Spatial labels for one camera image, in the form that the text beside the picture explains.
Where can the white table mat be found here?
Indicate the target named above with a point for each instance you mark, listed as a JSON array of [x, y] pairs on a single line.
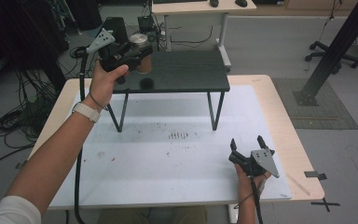
[[180, 168]]

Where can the open-sided computer tower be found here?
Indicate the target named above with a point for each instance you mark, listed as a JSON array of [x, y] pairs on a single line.
[[147, 23]]

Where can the clear tape strip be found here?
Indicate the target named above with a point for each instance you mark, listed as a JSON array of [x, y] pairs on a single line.
[[297, 184]]

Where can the black office chair base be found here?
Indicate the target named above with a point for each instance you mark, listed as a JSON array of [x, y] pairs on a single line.
[[329, 51]]

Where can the person's olive trousers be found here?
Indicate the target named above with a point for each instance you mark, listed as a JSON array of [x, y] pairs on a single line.
[[118, 216]]

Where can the brown jar with silver lid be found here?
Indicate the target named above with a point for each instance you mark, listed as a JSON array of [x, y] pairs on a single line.
[[138, 39]]

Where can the white table leg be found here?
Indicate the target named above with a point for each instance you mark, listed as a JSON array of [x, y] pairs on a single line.
[[233, 214]]

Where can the person's right hand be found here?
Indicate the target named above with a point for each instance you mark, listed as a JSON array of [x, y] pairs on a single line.
[[246, 186]]

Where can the black shelf with metal legs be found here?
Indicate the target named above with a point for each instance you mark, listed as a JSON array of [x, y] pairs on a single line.
[[180, 71]]

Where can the grey floor mat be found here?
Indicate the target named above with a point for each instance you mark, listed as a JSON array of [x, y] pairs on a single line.
[[320, 115]]

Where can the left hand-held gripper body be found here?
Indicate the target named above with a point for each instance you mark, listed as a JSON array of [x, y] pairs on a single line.
[[113, 60]]

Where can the white sleeve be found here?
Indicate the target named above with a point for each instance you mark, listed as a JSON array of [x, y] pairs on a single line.
[[12, 211]]

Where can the black metal post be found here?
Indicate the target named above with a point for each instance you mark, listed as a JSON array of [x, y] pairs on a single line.
[[335, 49]]

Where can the black computer tower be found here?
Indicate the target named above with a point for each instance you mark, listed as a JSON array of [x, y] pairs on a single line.
[[118, 26]]

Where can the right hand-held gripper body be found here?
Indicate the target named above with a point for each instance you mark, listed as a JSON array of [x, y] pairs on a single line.
[[251, 165]]

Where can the black computer mouse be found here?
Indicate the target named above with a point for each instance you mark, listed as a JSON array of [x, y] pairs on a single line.
[[241, 2], [214, 2]]

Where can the light wooden desk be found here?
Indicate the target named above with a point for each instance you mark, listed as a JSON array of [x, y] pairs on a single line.
[[195, 7]]

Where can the person's left hand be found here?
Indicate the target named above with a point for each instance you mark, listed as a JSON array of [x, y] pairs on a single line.
[[104, 85]]

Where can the black keyboard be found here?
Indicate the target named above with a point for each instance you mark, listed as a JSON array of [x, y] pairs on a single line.
[[180, 1]]

